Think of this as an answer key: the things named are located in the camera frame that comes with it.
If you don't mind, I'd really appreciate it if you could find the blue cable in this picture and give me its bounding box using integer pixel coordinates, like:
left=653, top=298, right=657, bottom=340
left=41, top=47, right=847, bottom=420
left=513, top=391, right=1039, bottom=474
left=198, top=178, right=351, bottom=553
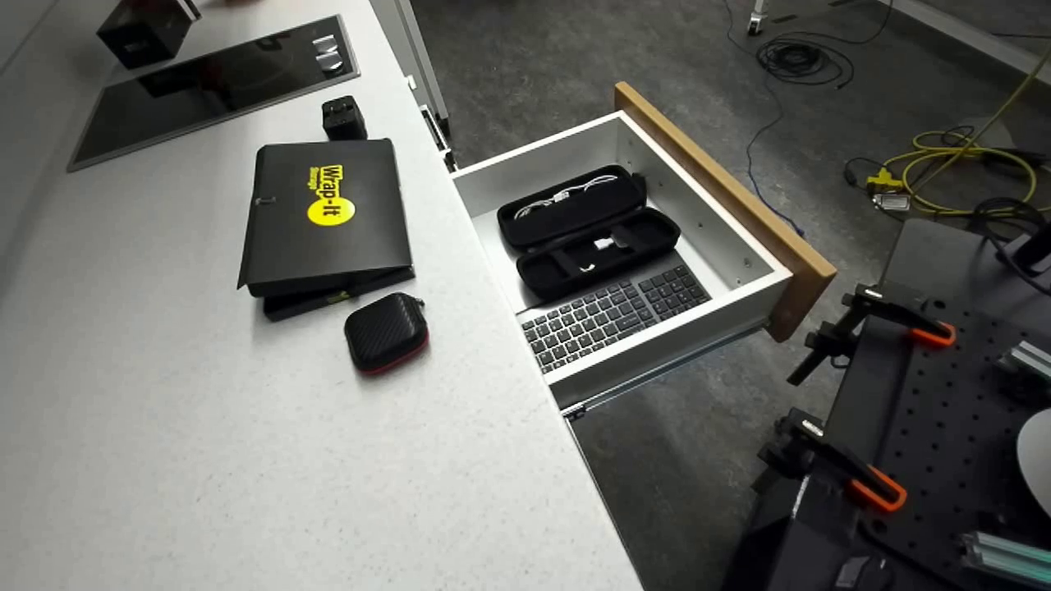
left=743, top=80, right=810, bottom=240

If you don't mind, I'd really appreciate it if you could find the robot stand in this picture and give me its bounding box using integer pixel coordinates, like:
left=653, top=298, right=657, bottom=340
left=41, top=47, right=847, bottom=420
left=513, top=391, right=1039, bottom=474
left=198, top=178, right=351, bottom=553
left=723, top=218, right=1051, bottom=591

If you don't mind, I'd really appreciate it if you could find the black clamp with orange handle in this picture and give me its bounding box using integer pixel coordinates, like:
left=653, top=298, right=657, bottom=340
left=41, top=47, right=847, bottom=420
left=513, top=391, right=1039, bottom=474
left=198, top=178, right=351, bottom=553
left=786, top=283, right=958, bottom=387
left=751, top=408, right=909, bottom=515

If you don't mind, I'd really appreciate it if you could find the open black zip case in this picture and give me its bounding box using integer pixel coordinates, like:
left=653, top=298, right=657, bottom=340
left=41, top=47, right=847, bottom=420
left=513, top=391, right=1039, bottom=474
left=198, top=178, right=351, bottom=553
left=496, top=164, right=682, bottom=301

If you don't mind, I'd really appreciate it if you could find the yellow cable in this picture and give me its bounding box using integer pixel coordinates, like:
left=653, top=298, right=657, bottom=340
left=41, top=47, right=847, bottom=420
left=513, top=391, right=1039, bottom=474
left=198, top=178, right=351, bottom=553
left=866, top=49, right=1051, bottom=219

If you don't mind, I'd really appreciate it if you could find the black box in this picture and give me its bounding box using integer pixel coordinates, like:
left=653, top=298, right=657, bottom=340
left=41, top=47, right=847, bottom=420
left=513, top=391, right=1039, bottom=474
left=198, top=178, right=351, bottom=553
left=96, top=0, right=202, bottom=71

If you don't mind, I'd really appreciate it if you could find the small black case red trim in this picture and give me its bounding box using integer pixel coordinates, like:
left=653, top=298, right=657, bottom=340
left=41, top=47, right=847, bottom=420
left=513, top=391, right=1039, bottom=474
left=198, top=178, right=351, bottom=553
left=343, top=291, right=430, bottom=378

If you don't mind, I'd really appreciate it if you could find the white cable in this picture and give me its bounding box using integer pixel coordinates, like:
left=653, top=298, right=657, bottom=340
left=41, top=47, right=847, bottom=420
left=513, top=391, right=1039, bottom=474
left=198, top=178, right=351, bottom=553
left=513, top=174, right=619, bottom=221

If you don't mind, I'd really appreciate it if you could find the aluminium profile bar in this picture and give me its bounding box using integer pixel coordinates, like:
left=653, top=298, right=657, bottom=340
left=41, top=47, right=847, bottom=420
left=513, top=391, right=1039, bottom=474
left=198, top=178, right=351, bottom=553
left=961, top=530, right=1051, bottom=589
left=997, top=339, right=1051, bottom=384

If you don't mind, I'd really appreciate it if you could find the coil of black cable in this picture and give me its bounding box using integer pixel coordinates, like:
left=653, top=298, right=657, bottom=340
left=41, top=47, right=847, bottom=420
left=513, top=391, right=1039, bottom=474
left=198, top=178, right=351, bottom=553
left=723, top=0, right=896, bottom=90

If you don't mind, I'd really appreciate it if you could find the black glass cooktop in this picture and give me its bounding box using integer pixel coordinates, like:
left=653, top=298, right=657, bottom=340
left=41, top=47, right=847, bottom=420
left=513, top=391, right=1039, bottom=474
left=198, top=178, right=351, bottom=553
left=67, top=14, right=362, bottom=173

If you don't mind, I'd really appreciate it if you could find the black folder with yellow label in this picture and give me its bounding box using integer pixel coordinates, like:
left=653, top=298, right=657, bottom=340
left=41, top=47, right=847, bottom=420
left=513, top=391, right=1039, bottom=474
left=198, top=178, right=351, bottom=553
left=236, top=138, right=416, bottom=323

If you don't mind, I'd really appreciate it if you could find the white cabinet door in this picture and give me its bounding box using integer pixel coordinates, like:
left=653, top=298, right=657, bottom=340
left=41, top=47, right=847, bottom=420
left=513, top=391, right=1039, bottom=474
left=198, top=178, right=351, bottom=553
left=369, top=0, right=457, bottom=172

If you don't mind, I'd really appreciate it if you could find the black power adapter cube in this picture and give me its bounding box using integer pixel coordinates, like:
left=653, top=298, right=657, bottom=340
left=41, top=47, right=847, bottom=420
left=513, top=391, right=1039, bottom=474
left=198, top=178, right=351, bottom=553
left=321, top=95, right=369, bottom=142

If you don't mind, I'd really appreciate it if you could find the white drawer with wooden front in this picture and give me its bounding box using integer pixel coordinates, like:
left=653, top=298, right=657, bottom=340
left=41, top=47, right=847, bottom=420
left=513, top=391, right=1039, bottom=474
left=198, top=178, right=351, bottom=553
left=450, top=80, right=838, bottom=419

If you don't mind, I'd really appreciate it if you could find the dark grey keyboard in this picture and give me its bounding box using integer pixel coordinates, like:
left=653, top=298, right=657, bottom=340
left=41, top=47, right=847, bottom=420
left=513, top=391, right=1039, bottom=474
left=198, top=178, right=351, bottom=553
left=519, top=263, right=714, bottom=376

